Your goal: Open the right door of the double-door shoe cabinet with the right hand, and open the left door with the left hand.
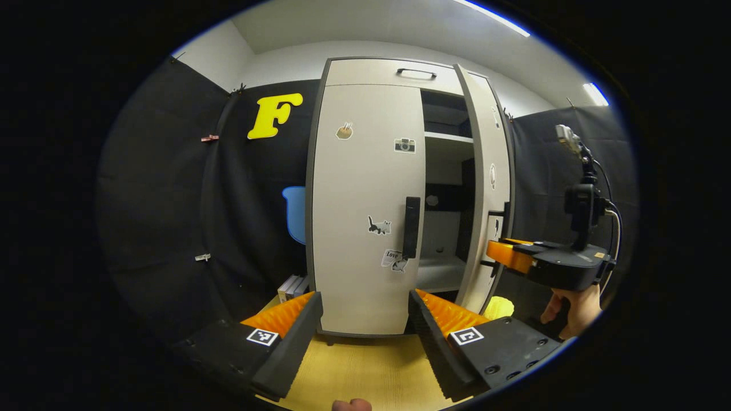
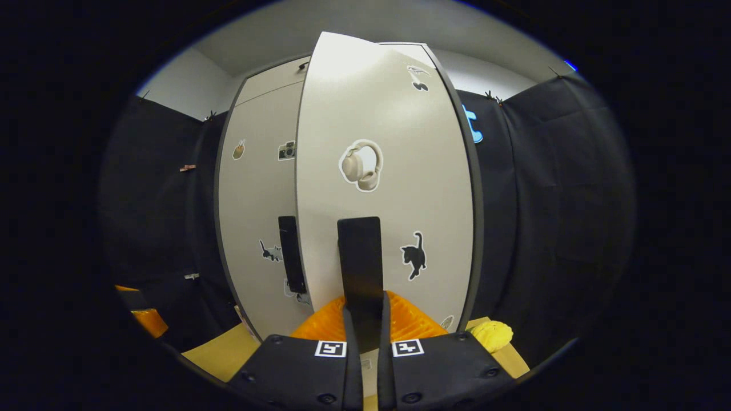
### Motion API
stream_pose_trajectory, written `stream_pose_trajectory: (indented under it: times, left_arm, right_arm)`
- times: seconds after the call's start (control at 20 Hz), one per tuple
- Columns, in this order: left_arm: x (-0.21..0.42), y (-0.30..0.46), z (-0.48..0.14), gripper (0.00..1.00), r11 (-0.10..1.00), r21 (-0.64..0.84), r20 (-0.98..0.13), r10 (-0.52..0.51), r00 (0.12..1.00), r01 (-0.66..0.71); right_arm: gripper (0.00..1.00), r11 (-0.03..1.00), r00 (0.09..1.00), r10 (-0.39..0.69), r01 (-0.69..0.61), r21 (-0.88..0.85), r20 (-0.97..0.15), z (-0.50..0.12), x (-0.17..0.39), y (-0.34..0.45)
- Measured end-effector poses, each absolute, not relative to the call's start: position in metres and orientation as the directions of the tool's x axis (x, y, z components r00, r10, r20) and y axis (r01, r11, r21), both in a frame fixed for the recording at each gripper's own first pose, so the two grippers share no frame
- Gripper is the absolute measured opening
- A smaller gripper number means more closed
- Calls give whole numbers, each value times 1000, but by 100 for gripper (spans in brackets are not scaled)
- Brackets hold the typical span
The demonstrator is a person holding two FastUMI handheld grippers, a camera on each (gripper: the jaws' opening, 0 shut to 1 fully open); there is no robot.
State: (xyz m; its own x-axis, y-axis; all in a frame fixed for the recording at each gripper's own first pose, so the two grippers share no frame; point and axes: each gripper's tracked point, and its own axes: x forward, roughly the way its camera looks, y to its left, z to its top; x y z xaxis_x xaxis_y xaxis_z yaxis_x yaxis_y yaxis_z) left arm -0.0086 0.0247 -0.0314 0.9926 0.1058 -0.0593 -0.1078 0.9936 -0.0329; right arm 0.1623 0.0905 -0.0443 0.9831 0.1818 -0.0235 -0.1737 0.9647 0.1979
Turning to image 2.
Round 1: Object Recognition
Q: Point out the small printed box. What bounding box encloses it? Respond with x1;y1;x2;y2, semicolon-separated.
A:
233;304;259;342

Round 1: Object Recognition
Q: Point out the yellow plush toy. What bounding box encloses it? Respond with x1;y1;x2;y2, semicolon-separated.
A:
469;320;513;353

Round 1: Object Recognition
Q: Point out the cabinet door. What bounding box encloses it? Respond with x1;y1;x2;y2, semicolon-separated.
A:
294;31;475;397
218;80;314;340

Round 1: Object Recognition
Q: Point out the grey cabinet drawer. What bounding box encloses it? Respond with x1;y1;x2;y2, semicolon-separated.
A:
234;43;430;106

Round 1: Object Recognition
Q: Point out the grey double-door shoe cabinet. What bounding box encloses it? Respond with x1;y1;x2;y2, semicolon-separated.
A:
212;41;486;343

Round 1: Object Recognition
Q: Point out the black door handle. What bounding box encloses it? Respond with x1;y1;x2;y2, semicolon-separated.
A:
337;217;384;353
278;216;307;295

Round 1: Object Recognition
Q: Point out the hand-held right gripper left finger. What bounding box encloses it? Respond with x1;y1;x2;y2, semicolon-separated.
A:
228;294;364;411

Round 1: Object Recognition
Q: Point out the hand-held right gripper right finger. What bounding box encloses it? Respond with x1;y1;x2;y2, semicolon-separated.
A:
377;291;515;411

